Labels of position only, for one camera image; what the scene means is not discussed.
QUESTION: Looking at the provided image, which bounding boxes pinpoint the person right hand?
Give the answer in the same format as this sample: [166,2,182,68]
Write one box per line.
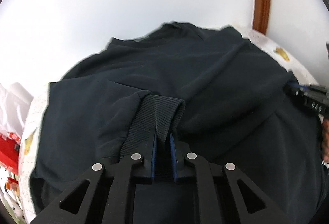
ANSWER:
[322,118,329,168]

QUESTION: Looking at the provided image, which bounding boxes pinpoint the fruit-print white tablecloth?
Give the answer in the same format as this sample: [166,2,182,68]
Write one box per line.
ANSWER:
[19,27,318,223]

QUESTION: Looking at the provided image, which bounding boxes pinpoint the black long-sleeve sweatshirt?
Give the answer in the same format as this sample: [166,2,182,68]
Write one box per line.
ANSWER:
[30,23,328,223]

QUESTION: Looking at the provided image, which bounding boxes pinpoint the white plastic bag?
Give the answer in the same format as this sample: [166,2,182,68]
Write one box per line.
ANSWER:
[1,83,34,138]

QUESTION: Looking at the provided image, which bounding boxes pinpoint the red paper shopping bag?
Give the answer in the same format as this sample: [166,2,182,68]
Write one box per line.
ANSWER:
[0,132,21,175]

